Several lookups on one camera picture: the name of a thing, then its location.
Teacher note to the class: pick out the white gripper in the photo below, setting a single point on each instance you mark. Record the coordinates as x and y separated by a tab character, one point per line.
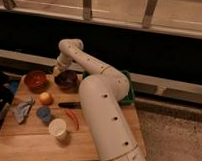
63	62

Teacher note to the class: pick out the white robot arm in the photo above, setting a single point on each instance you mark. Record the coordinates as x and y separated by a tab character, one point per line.
112	136

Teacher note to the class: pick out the purple bowl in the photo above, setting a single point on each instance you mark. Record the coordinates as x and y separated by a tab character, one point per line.
66	80

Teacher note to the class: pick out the red bowl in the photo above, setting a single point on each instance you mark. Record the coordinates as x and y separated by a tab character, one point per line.
35	80

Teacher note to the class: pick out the yellow apple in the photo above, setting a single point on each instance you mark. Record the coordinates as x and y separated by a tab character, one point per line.
46	98

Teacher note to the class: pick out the red chili pepper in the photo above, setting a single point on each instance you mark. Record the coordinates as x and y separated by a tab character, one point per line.
71	115

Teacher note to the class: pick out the grey crumpled cloth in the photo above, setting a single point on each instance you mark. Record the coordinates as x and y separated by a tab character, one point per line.
21	111

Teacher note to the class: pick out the white cup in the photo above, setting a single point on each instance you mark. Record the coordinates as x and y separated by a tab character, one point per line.
58	129

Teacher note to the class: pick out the black object at left edge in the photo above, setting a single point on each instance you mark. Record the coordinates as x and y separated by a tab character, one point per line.
0	98

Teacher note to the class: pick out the green tray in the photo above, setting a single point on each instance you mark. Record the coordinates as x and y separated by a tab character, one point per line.
130	92

